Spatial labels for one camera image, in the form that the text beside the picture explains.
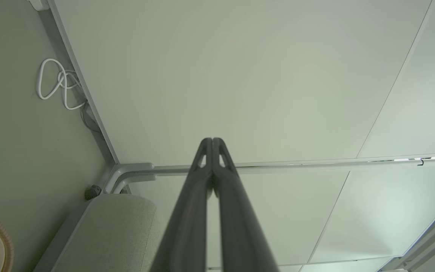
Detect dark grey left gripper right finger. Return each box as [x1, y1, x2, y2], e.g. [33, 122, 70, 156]
[212, 138, 281, 272]

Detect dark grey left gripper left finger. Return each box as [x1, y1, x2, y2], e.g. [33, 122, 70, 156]
[149, 138, 213, 272]

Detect grey fabric cushioned surface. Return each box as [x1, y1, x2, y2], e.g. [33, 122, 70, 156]
[32, 193, 170, 272]

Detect small grey caster wheel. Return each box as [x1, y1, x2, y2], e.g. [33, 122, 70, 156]
[85, 185, 102, 201]

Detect white round floor foot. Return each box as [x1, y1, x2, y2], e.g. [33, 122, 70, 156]
[28, 0, 50, 11]

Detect grey partition corner post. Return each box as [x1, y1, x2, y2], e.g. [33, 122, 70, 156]
[102, 152, 435, 195]

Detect grey cable loop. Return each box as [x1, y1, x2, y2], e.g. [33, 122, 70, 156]
[80, 101, 102, 133]

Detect white looped cable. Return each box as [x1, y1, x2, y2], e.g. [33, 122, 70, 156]
[36, 58, 88, 111]

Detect thin grey partition frame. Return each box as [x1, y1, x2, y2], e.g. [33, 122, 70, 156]
[377, 191, 435, 272]

